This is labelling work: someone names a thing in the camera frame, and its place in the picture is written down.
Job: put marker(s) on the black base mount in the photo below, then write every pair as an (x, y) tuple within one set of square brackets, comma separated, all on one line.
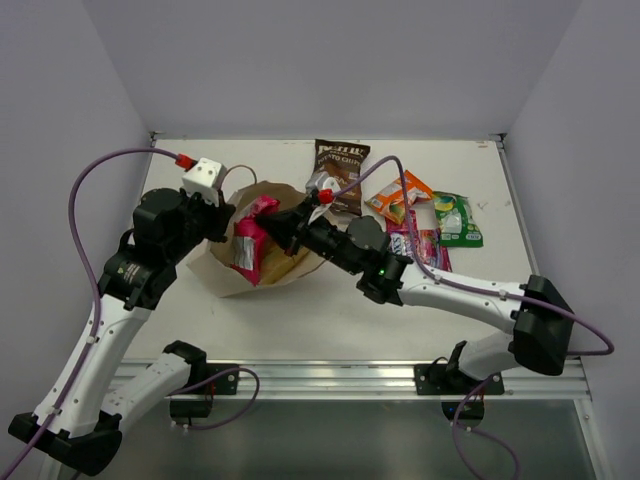
[(432, 379), (207, 382)]

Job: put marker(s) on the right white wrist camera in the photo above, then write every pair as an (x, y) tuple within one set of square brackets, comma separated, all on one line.
[(324, 188)]

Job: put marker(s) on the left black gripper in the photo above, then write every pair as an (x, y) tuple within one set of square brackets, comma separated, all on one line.
[(213, 216)]

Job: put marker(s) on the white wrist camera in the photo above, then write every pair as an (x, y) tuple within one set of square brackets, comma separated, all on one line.
[(204, 177), (324, 188)]

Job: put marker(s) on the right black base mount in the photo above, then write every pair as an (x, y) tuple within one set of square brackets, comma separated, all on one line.
[(432, 379)]

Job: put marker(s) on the red R snack packet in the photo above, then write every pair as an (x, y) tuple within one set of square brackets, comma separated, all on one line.
[(249, 239)]

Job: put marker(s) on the orange snack packet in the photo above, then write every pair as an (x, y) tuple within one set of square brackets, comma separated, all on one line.
[(393, 201)]

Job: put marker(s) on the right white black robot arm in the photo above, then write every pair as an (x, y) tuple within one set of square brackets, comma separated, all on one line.
[(531, 319)]

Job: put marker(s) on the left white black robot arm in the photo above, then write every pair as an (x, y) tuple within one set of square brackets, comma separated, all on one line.
[(81, 423)]

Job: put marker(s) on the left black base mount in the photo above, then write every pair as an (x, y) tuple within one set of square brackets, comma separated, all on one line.
[(207, 382)]

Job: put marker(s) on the purple Fox's candy bag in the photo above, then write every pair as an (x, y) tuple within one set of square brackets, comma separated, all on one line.
[(427, 244)]

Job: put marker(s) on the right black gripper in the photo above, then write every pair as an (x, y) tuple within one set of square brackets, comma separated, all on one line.
[(288, 226)]

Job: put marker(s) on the green snack packet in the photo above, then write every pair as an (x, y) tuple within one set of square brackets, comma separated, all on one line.
[(457, 226)]

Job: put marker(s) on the dark brown snack bag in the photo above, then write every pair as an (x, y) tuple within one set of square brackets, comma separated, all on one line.
[(343, 161)]

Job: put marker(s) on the yellow chips bag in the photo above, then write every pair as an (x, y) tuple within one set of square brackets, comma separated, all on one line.
[(275, 264)]

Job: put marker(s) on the aluminium mounting rail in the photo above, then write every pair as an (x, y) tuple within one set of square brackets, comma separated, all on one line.
[(327, 380)]

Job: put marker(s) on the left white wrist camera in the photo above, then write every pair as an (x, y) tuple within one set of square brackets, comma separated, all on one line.
[(204, 177)]

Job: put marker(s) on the brown paper bag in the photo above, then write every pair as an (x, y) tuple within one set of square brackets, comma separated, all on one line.
[(212, 264)]

